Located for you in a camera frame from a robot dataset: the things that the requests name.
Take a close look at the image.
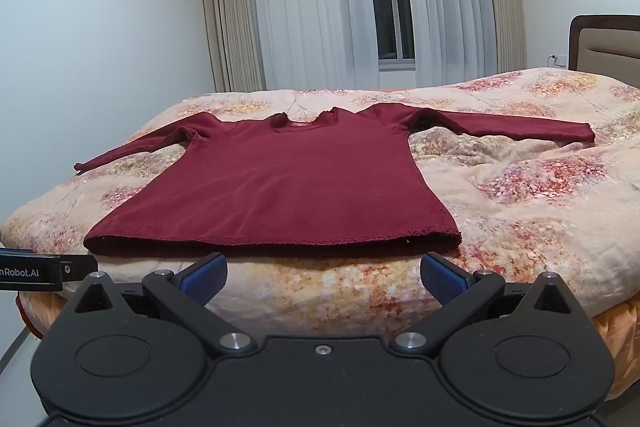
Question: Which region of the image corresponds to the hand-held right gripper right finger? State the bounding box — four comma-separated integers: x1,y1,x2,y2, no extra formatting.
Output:
389,251,584,356

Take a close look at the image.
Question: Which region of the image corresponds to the dark red long-sleeve shirt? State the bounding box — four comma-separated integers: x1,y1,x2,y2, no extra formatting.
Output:
74,103,596,258

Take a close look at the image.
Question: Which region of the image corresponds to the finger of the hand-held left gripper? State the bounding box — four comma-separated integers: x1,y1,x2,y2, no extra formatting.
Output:
60,253,100,284

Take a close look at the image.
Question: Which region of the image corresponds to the bed with floral duvet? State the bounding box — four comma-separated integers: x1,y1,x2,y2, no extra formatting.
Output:
0,68,640,353

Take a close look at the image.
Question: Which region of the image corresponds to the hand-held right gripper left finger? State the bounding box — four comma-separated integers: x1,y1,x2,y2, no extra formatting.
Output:
62,252,259,356

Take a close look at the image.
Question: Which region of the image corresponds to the padded brown headboard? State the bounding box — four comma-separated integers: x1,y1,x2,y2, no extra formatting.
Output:
568,14,640,76

